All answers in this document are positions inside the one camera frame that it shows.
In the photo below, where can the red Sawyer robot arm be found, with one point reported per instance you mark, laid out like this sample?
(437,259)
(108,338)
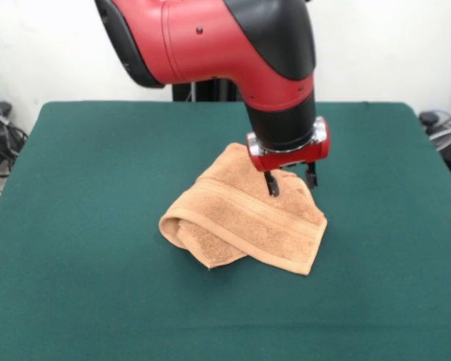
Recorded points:
(210,45)

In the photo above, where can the tan terry towel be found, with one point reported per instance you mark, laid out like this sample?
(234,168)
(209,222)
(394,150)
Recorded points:
(229,225)

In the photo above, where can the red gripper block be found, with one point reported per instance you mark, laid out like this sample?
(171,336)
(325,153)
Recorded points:
(297,158)

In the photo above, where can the dark green table cloth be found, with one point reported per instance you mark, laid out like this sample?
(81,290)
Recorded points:
(97,263)

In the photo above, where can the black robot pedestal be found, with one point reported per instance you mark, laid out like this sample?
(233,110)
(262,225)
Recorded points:
(210,90)

